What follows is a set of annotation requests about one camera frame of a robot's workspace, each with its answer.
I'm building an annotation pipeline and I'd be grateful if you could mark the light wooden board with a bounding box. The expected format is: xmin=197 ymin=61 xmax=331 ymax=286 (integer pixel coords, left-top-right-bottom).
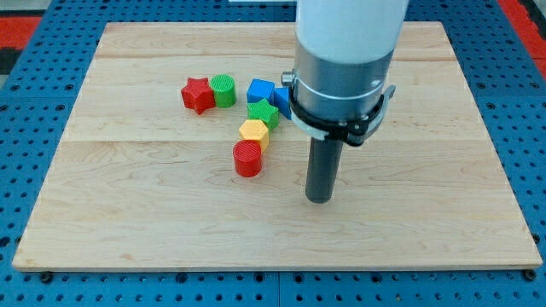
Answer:
xmin=13 ymin=22 xmax=543 ymax=272

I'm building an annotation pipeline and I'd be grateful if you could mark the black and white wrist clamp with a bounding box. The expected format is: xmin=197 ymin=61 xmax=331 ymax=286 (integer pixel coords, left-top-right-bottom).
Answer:
xmin=289 ymin=85 xmax=396 ymax=147

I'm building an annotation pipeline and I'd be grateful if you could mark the red star block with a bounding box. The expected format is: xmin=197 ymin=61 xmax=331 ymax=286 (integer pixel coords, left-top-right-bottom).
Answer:
xmin=181 ymin=78 xmax=216 ymax=115

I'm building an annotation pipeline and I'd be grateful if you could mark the green cylinder block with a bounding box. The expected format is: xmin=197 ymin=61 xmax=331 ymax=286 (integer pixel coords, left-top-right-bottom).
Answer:
xmin=209 ymin=74 xmax=236 ymax=108

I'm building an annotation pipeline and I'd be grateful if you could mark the blue cube block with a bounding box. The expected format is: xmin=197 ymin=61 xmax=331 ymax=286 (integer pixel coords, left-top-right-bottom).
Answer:
xmin=247 ymin=78 xmax=275 ymax=103

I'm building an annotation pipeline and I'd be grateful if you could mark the blue triangular block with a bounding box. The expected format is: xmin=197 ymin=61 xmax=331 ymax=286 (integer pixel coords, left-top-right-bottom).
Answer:
xmin=273 ymin=87 xmax=292 ymax=120

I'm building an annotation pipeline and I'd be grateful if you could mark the green star block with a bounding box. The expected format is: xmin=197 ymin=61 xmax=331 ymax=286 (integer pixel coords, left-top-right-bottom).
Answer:
xmin=247 ymin=98 xmax=279 ymax=130

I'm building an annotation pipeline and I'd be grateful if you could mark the yellow hexagon block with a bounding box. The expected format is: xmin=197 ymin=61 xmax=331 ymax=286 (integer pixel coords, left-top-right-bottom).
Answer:
xmin=239 ymin=119 xmax=270 ymax=152

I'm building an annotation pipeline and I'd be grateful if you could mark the red cylinder block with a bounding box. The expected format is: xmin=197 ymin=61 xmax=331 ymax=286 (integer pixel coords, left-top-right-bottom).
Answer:
xmin=232 ymin=140 xmax=262 ymax=177

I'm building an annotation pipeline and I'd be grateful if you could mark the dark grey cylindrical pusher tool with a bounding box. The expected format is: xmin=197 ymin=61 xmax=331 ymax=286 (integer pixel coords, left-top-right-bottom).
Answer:
xmin=305 ymin=138 xmax=343 ymax=204

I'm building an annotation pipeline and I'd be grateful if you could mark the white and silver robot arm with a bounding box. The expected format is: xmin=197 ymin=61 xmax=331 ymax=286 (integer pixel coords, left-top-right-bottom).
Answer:
xmin=293 ymin=0 xmax=409 ymax=121

